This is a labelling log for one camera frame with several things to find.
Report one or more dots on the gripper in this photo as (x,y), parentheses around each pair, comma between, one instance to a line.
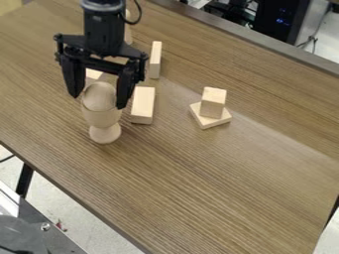
(104,36)

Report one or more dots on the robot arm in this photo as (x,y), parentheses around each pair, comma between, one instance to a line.
(102,4)

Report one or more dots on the wooden cube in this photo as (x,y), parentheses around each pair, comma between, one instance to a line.
(213,102)

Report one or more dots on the small wooden block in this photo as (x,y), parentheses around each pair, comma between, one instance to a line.
(93,74)

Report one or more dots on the long wooden block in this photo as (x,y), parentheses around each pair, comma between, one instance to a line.
(143,105)
(155,59)

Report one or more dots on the flat square wooden block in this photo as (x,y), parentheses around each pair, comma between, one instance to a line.
(209,123)

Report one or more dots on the black computer tower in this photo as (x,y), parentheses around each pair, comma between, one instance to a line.
(278,18)

